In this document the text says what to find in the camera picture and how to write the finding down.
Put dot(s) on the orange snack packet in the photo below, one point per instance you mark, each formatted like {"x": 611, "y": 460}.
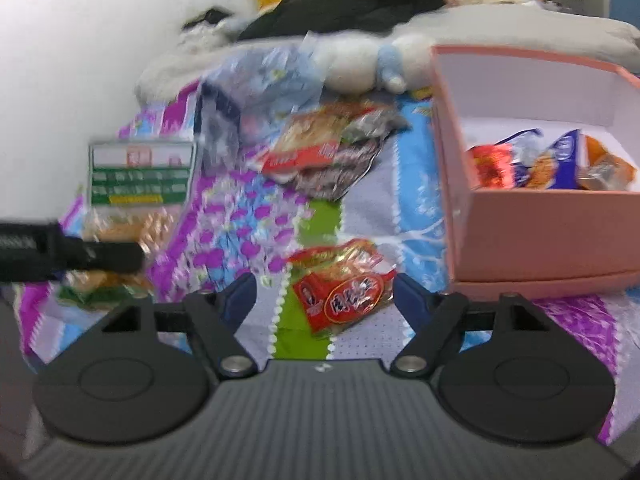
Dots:
{"x": 607, "y": 167}

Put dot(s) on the green label snack bag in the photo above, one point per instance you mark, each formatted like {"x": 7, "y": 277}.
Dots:
{"x": 140, "y": 170}

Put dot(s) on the blue and white snack packet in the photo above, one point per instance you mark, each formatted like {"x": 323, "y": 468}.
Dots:
{"x": 525, "y": 152}

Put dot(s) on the pink cardboard box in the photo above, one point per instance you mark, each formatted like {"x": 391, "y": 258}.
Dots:
{"x": 540, "y": 235}

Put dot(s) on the shiny red snack packet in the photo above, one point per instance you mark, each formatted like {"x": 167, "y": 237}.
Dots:
{"x": 492, "y": 167}

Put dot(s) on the floral printed bed sheet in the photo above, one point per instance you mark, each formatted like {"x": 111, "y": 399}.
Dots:
{"x": 240, "y": 225}

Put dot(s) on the black jacket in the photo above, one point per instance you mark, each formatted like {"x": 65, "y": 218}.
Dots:
{"x": 360, "y": 0}

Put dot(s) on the pile of clothes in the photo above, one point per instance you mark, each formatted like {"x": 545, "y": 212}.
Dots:
{"x": 210, "y": 20}

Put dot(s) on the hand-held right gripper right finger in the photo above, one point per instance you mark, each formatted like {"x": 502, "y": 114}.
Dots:
{"x": 407, "y": 300}

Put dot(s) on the grey duvet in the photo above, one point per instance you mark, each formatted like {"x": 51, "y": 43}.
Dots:
{"x": 550, "y": 30}

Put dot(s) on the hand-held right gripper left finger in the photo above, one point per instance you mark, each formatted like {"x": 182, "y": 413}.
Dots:
{"x": 242, "y": 300}

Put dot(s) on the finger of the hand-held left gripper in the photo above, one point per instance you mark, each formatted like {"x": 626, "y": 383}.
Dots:
{"x": 105, "y": 257}

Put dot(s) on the white and blue plush toy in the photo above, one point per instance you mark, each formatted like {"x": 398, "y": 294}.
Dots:
{"x": 355, "y": 60}

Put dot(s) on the red white-lettered snack packet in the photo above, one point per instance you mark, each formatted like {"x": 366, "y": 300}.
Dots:
{"x": 345, "y": 295}

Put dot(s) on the blue noodle-print snack packet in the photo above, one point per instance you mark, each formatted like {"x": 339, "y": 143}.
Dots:
{"x": 555, "y": 160}

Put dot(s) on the grey silver snack packet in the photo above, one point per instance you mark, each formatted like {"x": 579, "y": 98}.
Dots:
{"x": 345, "y": 165}

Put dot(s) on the clear bluish plastic bag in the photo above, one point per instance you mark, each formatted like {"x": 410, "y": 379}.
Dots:
{"x": 255, "y": 90}

